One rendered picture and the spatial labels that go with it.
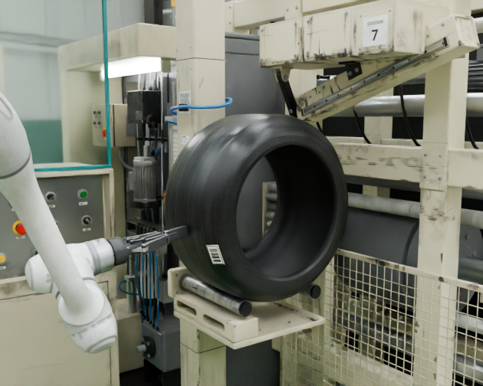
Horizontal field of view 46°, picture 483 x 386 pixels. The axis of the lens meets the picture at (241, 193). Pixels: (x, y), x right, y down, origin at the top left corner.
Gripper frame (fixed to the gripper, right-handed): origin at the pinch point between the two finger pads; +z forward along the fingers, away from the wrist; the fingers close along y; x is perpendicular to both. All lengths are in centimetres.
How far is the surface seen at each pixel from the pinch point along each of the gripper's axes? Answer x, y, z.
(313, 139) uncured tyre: -19.9, -11.9, 44.2
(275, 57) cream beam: -46, 17, 57
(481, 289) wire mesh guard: 23, -55, 62
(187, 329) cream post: 47, 35, 17
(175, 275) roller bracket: 22.0, 25.4, 10.8
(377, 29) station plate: -50, -28, 57
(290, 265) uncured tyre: 24, 5, 44
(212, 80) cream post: -40, 28, 37
